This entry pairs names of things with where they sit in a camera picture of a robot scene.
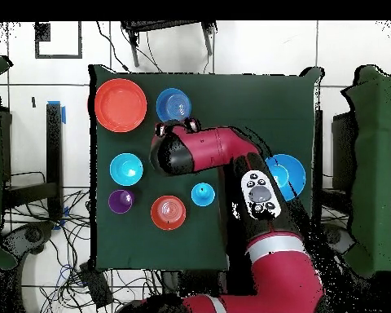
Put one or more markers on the medium blue bowl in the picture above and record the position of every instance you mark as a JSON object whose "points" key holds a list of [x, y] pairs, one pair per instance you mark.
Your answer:
{"points": [[173, 104]]}

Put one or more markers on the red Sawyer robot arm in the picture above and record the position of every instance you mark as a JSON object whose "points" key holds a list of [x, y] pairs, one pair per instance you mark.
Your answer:
{"points": [[280, 277]]}

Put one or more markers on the large orange bowl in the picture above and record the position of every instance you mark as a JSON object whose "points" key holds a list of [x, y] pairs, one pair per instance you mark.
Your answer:
{"points": [[120, 105]]}

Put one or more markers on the light blue ribbed bowl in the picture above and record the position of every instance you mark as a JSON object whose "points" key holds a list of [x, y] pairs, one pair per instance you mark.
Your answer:
{"points": [[126, 169]]}

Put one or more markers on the dark green tablecloth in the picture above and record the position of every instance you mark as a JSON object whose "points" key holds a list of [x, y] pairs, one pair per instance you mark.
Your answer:
{"points": [[247, 97]]}

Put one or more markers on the blue cup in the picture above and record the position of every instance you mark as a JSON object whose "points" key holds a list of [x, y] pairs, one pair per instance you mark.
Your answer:
{"points": [[202, 194]]}

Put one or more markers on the small orange bowl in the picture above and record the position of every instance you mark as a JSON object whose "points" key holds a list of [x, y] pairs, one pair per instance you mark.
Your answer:
{"points": [[168, 213]]}

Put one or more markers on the purple cup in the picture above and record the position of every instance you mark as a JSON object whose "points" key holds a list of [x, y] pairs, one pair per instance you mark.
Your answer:
{"points": [[120, 202]]}

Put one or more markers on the black metal stand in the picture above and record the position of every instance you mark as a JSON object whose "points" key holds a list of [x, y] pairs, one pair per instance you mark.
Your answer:
{"points": [[163, 24]]}

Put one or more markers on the blue tape strip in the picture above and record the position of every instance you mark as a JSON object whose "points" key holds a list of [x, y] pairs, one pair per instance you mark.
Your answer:
{"points": [[63, 115]]}

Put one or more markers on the large blue bowl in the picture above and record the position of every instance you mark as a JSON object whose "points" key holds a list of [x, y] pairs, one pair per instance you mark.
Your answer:
{"points": [[293, 172]]}

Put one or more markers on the small black floor object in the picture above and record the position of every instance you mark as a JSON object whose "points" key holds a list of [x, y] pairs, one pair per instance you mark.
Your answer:
{"points": [[33, 102]]}

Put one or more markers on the black floor box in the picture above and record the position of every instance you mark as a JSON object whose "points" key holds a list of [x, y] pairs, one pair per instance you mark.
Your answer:
{"points": [[97, 287]]}

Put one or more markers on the black metal frame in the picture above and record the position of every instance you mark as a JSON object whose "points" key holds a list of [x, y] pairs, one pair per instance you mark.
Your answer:
{"points": [[342, 146], [53, 146]]}

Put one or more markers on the black square floor frame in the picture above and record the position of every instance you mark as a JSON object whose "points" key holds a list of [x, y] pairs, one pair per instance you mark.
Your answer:
{"points": [[58, 56]]}

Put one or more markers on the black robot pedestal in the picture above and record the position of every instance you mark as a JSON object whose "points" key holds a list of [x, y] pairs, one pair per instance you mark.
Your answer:
{"points": [[198, 282]]}

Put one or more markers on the dark grey pedestal foot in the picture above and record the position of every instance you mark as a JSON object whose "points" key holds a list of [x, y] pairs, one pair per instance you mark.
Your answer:
{"points": [[32, 234], [340, 239]]}

